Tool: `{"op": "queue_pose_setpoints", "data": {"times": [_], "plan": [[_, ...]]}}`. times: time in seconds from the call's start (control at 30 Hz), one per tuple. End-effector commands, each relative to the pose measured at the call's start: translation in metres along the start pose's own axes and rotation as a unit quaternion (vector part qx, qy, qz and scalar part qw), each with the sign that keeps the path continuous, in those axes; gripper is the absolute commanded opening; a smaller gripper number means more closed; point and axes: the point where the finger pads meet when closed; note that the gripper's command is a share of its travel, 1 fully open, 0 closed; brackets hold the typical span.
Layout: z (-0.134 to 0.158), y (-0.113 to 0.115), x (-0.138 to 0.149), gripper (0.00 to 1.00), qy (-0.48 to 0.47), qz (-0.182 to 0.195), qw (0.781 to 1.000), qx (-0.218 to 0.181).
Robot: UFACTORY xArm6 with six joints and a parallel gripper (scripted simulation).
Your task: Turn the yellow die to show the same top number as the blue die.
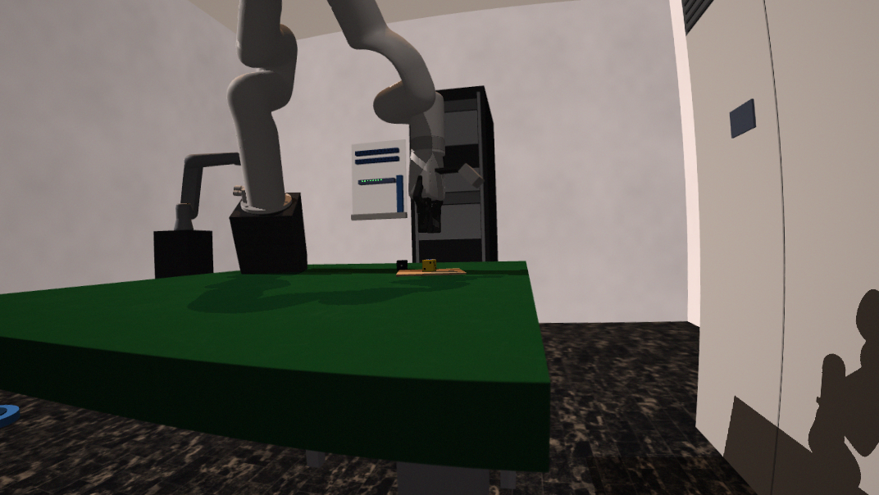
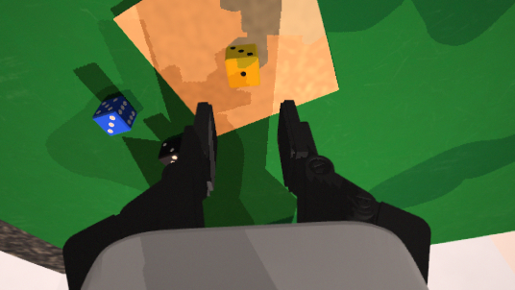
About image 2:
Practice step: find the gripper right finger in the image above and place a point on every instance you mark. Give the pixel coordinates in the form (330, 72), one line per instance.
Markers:
(321, 192)

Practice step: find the blue die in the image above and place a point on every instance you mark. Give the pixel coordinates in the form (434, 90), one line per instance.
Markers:
(115, 115)

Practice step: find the orange mat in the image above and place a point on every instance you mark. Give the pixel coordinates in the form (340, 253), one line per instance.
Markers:
(186, 41)

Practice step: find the yellow die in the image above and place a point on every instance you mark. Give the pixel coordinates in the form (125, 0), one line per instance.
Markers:
(242, 65)

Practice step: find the black die with white pips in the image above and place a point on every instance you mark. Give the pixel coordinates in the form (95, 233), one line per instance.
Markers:
(169, 150)

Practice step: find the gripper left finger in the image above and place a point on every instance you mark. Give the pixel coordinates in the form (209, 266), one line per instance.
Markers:
(167, 205)

